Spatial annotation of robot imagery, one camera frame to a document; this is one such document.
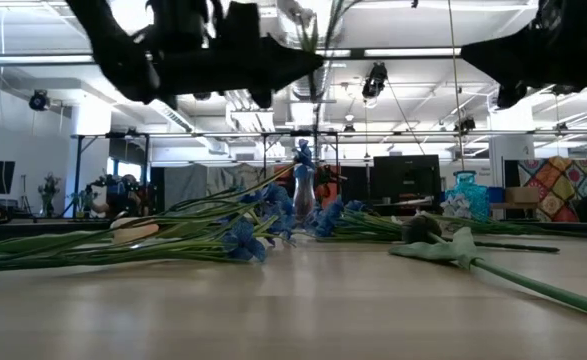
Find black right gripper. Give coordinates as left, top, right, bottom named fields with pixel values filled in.
left=460, top=0, right=587, bottom=109

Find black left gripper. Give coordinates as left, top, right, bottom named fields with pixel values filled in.
left=147, top=0, right=324, bottom=109

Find flower stems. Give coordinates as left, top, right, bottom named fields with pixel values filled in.
left=440, top=193, right=587, bottom=240

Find cream artificial tulip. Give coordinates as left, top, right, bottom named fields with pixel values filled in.
left=0, top=217, right=160, bottom=257

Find dark purple artificial tulip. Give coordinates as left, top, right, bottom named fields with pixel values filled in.
left=387, top=213, right=587, bottom=324

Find clear glass vase blue ribbon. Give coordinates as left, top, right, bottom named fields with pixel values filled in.
left=291, top=138, right=320, bottom=232

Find blue textured glass vase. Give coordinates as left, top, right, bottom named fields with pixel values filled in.
left=445, top=169, right=490, bottom=223

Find small flower vase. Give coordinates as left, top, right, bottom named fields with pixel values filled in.
left=37, top=172, right=63, bottom=217

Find brown cardboard box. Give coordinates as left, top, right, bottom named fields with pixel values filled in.
left=504, top=186, right=541, bottom=205

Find colourful patchwork quilt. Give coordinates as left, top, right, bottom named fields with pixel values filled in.
left=516, top=156, right=587, bottom=223

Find black computer monitor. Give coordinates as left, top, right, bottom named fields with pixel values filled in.
left=372, top=154, right=443, bottom=205

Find person at desk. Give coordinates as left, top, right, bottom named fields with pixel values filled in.
left=90, top=173, right=147, bottom=219

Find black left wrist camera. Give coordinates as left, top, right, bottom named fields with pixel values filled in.
left=221, top=0, right=263, bottom=51

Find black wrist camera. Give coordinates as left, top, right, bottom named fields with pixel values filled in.
left=533, top=0, right=578, bottom=32
left=221, top=0, right=263, bottom=51

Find black overhead frame bar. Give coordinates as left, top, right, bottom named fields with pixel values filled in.
left=0, top=46, right=587, bottom=65

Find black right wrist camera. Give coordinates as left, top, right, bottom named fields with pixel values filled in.
left=533, top=0, right=578, bottom=32

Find black left camera cable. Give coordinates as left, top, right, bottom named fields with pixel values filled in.
left=207, top=0, right=225, bottom=26

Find black hanging ceiling camera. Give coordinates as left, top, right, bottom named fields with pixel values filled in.
left=361, top=61, right=389, bottom=100

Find black workstation scaffold frame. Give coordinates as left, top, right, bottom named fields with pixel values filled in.
left=70, top=129, right=587, bottom=221

